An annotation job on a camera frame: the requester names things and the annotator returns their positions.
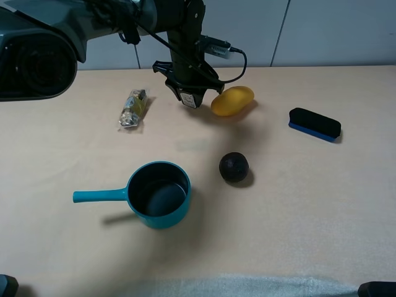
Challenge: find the black object bottom right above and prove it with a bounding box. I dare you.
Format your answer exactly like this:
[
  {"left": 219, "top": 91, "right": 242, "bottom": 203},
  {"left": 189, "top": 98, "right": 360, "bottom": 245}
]
[{"left": 358, "top": 282, "right": 396, "bottom": 297}]

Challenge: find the yellow mango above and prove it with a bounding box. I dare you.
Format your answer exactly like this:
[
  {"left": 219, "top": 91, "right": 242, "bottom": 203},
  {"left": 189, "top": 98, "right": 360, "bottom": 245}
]
[{"left": 210, "top": 86, "right": 254, "bottom": 117}]

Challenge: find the pale green towel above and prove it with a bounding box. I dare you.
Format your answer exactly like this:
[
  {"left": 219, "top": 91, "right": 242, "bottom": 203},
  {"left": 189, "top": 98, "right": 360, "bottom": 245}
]
[{"left": 115, "top": 274, "right": 358, "bottom": 296}]

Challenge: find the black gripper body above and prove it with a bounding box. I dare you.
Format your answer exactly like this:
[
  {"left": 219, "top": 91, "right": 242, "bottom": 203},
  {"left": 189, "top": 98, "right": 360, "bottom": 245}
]
[{"left": 152, "top": 29, "right": 225, "bottom": 95}]

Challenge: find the clear snack packet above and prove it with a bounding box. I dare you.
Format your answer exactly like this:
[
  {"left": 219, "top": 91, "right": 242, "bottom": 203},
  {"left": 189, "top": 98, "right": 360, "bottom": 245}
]
[{"left": 118, "top": 89, "right": 150, "bottom": 129}]

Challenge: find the black blue board eraser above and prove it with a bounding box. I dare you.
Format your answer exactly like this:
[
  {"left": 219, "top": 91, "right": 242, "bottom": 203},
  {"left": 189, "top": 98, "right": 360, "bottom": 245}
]
[{"left": 288, "top": 108, "right": 342, "bottom": 142}]

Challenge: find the black object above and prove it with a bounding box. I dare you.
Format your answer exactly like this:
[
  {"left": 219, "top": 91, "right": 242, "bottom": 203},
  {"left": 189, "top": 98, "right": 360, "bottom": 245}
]
[
  {"left": 358, "top": 282, "right": 396, "bottom": 297},
  {"left": 0, "top": 274, "right": 19, "bottom": 297}
]

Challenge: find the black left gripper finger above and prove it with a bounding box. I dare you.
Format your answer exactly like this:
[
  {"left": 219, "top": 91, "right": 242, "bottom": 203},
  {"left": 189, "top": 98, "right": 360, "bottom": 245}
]
[{"left": 168, "top": 85, "right": 181, "bottom": 101}]

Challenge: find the black gum box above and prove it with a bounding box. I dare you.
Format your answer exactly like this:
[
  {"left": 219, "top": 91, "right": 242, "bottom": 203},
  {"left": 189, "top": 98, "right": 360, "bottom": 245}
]
[{"left": 179, "top": 92, "right": 196, "bottom": 109}]

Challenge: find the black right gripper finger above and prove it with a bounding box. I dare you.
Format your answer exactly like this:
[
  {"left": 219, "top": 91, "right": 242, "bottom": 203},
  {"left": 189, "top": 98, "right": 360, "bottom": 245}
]
[{"left": 195, "top": 89, "right": 207, "bottom": 108}]

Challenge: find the black camera cable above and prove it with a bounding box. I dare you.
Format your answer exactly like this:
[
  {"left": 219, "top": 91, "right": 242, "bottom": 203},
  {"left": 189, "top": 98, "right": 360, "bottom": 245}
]
[{"left": 132, "top": 18, "right": 248, "bottom": 84}]

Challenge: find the dark avocado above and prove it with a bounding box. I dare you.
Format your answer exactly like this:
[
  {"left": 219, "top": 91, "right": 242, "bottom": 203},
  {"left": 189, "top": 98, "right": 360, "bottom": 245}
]
[{"left": 219, "top": 152, "right": 249, "bottom": 183}]

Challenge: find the black object bottom left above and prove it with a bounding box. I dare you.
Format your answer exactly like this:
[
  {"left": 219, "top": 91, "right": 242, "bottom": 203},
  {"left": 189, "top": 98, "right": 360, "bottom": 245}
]
[{"left": 0, "top": 274, "right": 19, "bottom": 297}]

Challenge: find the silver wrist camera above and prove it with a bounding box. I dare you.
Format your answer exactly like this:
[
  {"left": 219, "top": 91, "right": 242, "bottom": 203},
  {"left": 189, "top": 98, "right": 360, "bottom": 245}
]
[{"left": 198, "top": 35, "right": 243, "bottom": 59}]

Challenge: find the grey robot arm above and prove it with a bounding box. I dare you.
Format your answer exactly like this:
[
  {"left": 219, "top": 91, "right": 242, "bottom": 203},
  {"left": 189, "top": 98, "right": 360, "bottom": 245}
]
[{"left": 1, "top": 1, "right": 225, "bottom": 108}]

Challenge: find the teal saucepan with handle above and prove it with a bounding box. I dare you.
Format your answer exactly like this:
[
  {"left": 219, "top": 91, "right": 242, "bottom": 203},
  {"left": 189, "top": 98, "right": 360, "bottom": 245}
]
[{"left": 72, "top": 161, "right": 192, "bottom": 229}]

